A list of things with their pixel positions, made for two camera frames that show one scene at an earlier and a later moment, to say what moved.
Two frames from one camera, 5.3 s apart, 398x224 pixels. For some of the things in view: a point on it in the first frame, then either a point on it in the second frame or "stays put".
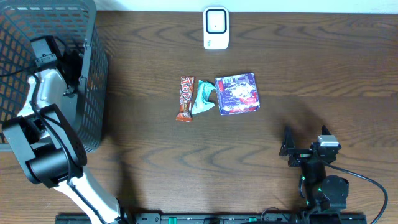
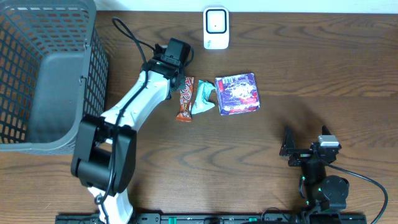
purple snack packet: (237, 94) stays put
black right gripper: (300, 155) stays put
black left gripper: (72, 73) → (179, 83)
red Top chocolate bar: (186, 88) stays put
